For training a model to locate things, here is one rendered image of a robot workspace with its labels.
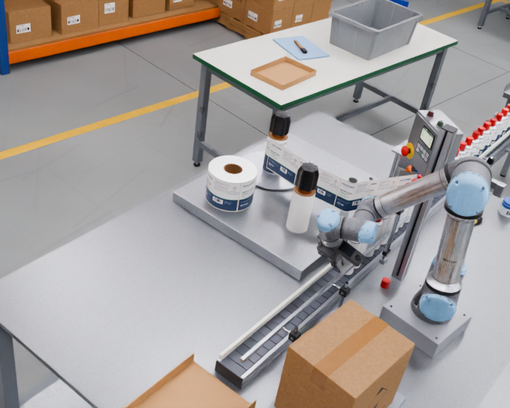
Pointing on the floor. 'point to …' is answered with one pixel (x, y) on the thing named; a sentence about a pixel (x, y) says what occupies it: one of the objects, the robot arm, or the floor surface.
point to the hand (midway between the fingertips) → (342, 265)
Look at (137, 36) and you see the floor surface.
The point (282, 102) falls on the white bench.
